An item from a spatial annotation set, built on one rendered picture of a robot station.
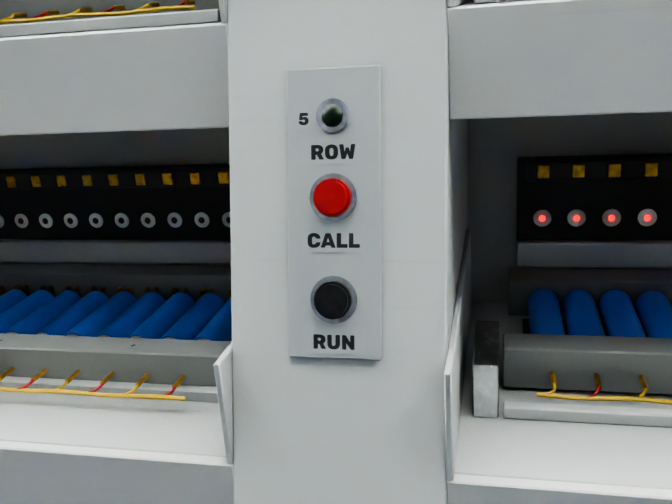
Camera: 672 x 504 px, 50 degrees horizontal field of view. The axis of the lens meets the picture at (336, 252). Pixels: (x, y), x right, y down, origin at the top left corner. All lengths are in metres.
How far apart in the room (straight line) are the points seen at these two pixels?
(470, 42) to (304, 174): 0.09
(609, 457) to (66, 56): 0.30
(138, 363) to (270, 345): 0.10
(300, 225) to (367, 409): 0.08
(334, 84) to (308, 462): 0.16
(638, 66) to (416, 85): 0.09
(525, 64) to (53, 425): 0.28
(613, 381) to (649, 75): 0.15
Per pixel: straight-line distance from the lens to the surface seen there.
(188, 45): 0.34
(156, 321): 0.44
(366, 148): 0.30
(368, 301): 0.30
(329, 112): 0.30
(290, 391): 0.32
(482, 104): 0.31
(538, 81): 0.31
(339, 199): 0.30
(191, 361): 0.39
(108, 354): 0.41
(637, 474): 0.33
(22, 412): 0.42
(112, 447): 0.37
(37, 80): 0.38
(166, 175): 0.51
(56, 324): 0.47
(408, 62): 0.31
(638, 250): 0.48
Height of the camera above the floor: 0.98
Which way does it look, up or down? 3 degrees down
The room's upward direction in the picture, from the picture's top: straight up
